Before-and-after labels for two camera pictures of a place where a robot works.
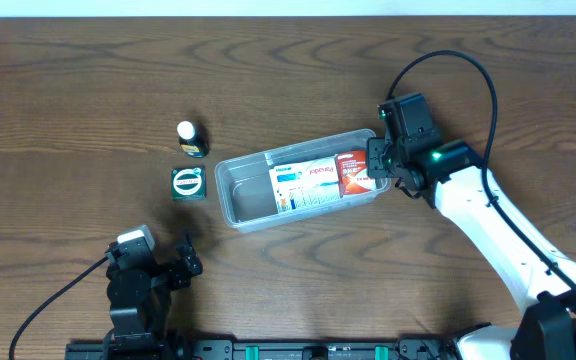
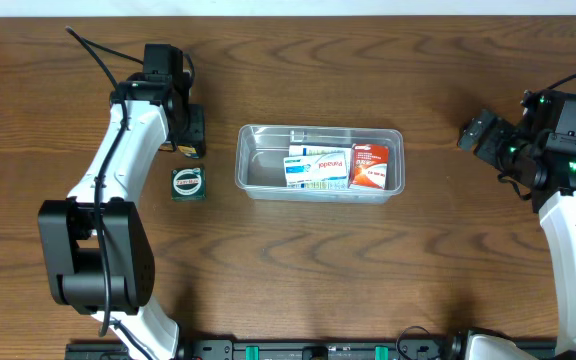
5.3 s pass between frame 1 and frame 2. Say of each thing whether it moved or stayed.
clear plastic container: moved
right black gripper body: moved
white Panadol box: moved
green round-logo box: stayed
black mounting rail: stayed
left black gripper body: moved
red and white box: moved
